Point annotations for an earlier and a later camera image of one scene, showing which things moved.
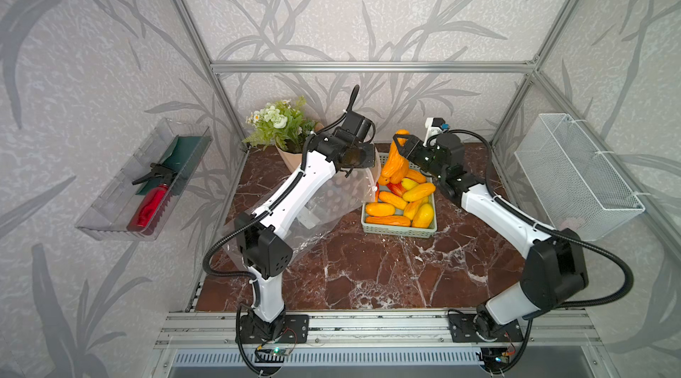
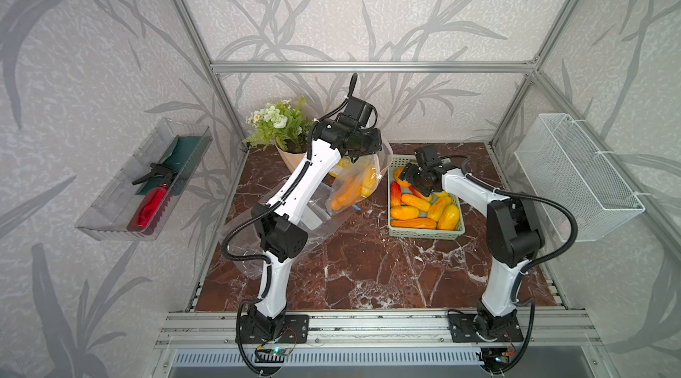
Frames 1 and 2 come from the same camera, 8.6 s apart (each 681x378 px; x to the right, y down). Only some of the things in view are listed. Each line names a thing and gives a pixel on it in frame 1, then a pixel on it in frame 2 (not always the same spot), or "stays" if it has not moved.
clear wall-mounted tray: [138, 203] stays
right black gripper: [411, 142] to [407, 173]
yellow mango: [424, 216] to [450, 218]
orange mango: [395, 168] to [349, 192]
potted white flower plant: [284, 126] stays
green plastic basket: [404, 232] to [400, 161]
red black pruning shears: [155, 202] stays
